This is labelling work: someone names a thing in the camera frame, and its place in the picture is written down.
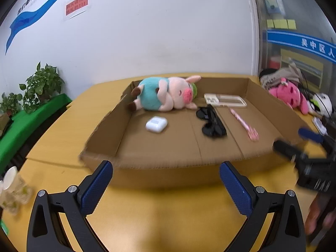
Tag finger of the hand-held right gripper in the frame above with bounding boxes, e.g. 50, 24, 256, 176
273, 140, 307, 163
298, 127, 328, 143

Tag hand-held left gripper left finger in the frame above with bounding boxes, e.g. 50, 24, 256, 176
26, 160, 114, 252

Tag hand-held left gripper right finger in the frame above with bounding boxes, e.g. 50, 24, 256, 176
219, 161, 307, 252

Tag pink pen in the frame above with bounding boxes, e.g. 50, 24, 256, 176
230, 108, 259, 141

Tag black sunglasses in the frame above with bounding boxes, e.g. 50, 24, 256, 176
196, 104, 228, 138

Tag brown cardboard box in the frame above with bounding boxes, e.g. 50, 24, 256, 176
79, 77, 315, 189

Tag white earbuds case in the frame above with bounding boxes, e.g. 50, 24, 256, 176
146, 116, 168, 132

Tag person's right hand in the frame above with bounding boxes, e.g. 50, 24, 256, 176
304, 192, 336, 244

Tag white paper card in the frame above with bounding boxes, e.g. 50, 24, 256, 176
313, 117, 327, 134

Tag black power adapter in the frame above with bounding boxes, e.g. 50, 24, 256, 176
322, 115, 336, 135

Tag panda plush toy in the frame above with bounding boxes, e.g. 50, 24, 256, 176
307, 93, 333, 117

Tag magenta plush toy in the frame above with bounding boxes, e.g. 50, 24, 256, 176
268, 78, 309, 114

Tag grey cloth bag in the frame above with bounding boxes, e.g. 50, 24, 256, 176
259, 63, 302, 90

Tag yellow poster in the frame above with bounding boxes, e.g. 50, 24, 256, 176
280, 48, 324, 90

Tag clear plastic bag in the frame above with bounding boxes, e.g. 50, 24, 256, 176
0, 173, 33, 216

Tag green covered bench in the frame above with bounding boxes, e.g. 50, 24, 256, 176
0, 94, 72, 160

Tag beige phone case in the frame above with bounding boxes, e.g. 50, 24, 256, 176
204, 93, 247, 109

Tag blue window banner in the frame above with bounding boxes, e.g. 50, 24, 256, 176
266, 30, 336, 63

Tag pink pig plush toy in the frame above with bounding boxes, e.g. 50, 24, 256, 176
128, 75, 202, 112

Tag large potted plant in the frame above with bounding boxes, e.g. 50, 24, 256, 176
19, 62, 65, 113

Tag small potted plant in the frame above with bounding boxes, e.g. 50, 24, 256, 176
0, 92, 24, 116

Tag red wall sign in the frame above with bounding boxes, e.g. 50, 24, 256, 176
62, 0, 92, 21

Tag blue wall banner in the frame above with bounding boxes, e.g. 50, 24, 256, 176
5, 0, 95, 55

